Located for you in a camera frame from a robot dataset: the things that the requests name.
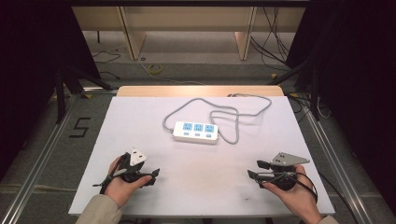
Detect bundle of black floor cables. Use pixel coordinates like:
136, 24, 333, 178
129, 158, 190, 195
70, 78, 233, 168
249, 7, 291, 73

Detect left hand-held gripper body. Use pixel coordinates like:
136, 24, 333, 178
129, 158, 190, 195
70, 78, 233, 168
118, 147, 149, 185

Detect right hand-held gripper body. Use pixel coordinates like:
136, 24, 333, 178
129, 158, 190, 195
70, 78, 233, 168
266, 151, 311, 191

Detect aluminium floor rail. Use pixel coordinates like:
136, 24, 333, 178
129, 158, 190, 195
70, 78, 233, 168
302, 105, 375, 224
0, 92, 82, 224

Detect light wooden shelf unit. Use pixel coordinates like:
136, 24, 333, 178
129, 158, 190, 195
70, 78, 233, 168
71, 6, 306, 62

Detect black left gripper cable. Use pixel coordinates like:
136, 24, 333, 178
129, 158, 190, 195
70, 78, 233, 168
92, 161, 129, 196

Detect wooden table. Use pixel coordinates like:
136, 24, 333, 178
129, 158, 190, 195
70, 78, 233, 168
116, 85, 285, 98

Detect thin black floor cable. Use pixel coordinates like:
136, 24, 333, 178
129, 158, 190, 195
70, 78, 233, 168
91, 50, 122, 80

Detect grey power strip cable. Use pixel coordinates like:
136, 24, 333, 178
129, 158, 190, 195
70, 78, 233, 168
162, 92, 273, 146

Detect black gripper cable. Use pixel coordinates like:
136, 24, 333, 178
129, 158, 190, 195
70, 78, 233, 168
292, 171, 319, 205
92, 161, 129, 196

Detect white power strip blue sockets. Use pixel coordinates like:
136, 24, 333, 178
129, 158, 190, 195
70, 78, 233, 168
172, 120, 220, 146

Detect person's left hand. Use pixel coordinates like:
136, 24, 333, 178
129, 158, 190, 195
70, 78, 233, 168
104, 155, 154, 209

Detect white table board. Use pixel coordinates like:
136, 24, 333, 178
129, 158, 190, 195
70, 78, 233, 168
67, 95, 336, 217

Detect white floor cable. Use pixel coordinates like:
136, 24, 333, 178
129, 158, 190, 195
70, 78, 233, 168
136, 58, 207, 86

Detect person's right hand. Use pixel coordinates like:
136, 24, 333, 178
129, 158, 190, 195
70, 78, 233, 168
262, 164, 323, 224

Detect black metal stand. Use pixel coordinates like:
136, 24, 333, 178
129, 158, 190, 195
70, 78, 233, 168
54, 64, 114, 125
266, 57, 322, 122

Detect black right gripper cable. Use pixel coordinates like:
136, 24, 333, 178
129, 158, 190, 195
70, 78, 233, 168
292, 171, 319, 205

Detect dark curtain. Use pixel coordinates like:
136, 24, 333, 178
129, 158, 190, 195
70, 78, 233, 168
0, 0, 102, 181
284, 0, 396, 216

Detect yellow tape roll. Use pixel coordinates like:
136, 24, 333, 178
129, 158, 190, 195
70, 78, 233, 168
147, 63, 163, 76

